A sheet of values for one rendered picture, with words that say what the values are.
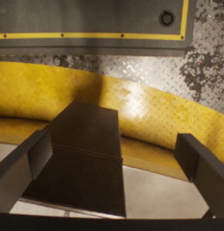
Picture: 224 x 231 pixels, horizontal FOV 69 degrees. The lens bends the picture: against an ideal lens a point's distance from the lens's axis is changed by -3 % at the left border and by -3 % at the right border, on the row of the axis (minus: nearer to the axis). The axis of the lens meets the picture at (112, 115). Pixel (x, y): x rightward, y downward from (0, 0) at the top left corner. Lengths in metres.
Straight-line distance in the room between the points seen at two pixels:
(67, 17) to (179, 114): 0.66
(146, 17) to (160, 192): 0.57
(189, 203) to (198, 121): 0.41
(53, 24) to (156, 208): 0.71
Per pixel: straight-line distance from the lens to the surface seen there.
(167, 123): 0.90
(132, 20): 0.49
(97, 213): 0.18
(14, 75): 0.94
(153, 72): 0.82
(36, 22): 0.53
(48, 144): 0.17
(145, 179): 0.64
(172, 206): 0.75
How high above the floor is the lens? 0.80
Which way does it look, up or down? 73 degrees down
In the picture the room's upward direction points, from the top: 178 degrees counter-clockwise
